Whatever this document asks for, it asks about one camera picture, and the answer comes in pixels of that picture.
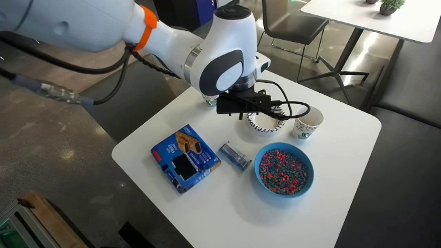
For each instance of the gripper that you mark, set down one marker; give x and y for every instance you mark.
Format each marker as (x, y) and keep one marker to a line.
(253, 97)

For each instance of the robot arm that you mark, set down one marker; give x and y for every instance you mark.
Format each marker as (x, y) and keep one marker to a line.
(220, 44)

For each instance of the patterned paper bowl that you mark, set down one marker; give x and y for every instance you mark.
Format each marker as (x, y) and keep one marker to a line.
(263, 122)
(256, 131)

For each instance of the blue bowl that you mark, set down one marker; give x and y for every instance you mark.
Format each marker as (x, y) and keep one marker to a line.
(258, 172)

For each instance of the small clear cup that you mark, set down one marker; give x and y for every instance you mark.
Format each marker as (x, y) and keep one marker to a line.
(209, 100)

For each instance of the blue wrapped snack bar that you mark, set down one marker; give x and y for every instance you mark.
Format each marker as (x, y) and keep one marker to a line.
(235, 156)

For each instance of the printed paper cup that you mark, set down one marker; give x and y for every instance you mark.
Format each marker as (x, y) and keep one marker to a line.
(303, 127)

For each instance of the heap of coloured beads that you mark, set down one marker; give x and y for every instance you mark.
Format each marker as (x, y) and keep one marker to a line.
(283, 171)

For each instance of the blue snack box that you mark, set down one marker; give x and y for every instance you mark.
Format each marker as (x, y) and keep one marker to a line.
(186, 162)

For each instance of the dark chair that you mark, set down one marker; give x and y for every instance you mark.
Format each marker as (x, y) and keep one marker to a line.
(293, 20)

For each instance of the dark cabinet with blue panel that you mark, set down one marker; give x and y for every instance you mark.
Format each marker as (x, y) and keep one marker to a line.
(186, 12)

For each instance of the grey bench seat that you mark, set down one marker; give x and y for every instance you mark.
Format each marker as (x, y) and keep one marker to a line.
(410, 103)

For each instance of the small grey pot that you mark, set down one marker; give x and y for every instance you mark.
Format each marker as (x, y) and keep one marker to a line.
(372, 1)

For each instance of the white table with black legs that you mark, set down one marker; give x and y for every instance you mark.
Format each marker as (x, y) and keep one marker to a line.
(396, 20)

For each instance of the potted green plant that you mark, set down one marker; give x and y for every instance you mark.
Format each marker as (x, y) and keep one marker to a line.
(391, 5)

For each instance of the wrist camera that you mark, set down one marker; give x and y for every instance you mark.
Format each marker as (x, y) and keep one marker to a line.
(229, 105)

